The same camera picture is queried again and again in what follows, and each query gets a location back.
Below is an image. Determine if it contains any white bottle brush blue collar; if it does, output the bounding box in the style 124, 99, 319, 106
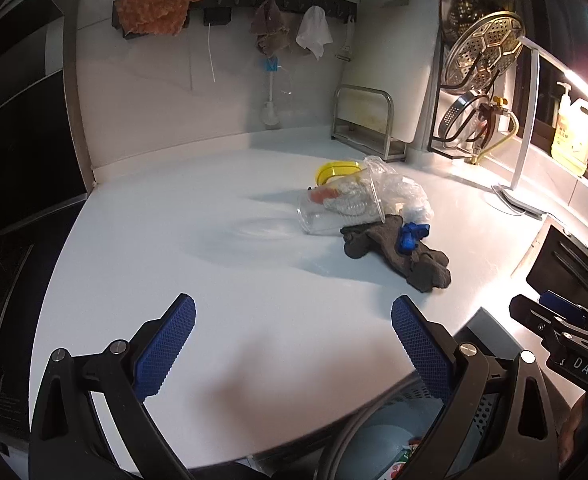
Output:
260, 56, 282, 128

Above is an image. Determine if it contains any white desk lamp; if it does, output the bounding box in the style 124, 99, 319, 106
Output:
484, 35, 588, 218

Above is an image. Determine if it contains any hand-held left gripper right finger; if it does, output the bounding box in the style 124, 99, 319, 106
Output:
390, 294, 560, 480

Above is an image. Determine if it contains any blue wrapper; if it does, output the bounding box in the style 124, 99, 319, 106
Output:
398, 221, 432, 254

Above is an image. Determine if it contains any orange dish cloth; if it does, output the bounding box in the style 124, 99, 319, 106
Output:
115, 0, 205, 38

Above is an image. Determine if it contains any yellow plastic ring lid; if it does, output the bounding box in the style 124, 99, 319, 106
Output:
315, 160, 367, 187

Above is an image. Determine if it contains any white cutting board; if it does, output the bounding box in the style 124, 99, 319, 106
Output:
340, 0, 442, 143

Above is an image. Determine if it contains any steel cutting board holder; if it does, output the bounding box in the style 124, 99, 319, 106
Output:
330, 86, 407, 162

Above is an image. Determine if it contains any brown hanging cloth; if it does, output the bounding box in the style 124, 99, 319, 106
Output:
250, 0, 291, 57

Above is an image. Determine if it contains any small steel strainer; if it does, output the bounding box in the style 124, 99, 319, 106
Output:
436, 92, 494, 148

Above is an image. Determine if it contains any yellow gas hose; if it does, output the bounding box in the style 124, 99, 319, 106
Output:
468, 102, 519, 166

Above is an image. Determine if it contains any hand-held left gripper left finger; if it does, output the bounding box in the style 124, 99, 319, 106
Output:
28, 292, 197, 480

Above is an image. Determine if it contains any clear plastic bag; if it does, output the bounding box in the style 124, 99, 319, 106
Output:
364, 156, 435, 222

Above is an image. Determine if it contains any yellow detergent bottle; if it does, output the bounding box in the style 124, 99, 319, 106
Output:
551, 82, 588, 177

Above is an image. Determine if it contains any white hanging cloth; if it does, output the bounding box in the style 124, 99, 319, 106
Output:
295, 6, 333, 61

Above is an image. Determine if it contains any perforated steel steamer plate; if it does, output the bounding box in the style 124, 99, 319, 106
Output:
444, 11, 525, 92

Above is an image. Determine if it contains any white hanging peeler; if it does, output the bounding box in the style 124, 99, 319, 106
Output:
335, 17, 355, 63

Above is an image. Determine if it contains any clear plastic cup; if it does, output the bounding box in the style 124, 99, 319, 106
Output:
298, 167, 387, 236

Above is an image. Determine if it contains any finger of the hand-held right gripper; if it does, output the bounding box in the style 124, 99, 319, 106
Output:
508, 290, 588, 347

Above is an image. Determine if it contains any black oven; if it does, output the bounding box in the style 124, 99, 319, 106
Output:
0, 0, 87, 351

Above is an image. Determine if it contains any black wire rack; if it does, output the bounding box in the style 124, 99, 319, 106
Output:
426, 35, 499, 158

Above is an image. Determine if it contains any grey waste bin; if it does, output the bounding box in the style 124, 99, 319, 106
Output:
319, 377, 504, 480

